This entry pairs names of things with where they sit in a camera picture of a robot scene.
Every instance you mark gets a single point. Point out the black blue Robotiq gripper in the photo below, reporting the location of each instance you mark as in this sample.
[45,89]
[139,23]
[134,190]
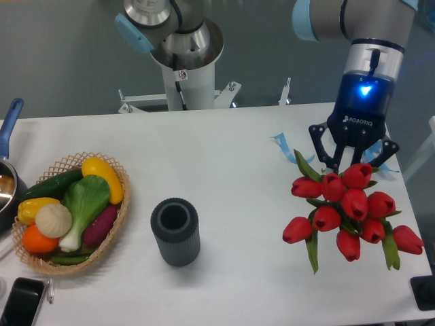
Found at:
[358,119]

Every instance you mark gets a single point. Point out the red tulip bouquet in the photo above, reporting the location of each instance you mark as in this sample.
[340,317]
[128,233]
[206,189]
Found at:
[340,203]

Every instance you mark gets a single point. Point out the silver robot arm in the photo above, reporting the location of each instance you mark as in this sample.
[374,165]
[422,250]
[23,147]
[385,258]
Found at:
[186,45]

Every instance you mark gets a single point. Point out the dark grey ribbed vase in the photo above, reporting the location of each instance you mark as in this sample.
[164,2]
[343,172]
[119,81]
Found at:
[175,225]

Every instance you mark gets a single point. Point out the black device at edge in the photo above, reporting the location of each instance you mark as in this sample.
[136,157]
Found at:
[423,290]

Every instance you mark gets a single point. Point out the purple sweet potato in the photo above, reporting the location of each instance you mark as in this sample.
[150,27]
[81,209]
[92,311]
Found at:
[98,230]

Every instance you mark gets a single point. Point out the green bok choy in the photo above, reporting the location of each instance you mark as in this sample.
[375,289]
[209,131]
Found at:
[85,200]

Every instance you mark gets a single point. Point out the woven wicker basket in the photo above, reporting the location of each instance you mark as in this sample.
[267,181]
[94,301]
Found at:
[63,165]

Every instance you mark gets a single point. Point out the green cucumber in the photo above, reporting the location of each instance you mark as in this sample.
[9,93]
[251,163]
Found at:
[54,187]

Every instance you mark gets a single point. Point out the green pea pods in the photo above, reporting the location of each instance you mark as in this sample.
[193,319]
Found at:
[69,259]

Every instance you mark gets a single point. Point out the cream garlic bulb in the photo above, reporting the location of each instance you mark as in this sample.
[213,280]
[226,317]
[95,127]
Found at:
[53,220]

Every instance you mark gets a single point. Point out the yellow bell pepper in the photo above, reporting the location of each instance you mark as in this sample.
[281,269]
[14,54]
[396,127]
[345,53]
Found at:
[28,209]

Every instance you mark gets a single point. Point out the orange fruit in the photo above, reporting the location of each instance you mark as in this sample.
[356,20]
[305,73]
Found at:
[35,242]

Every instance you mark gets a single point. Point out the black smartphone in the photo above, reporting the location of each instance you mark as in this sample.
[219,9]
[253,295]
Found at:
[23,302]

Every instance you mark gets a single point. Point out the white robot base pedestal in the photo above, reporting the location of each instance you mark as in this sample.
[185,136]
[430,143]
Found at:
[184,90]

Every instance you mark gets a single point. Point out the blue handled saucepan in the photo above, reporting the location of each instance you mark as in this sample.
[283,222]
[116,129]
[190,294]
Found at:
[12,186]

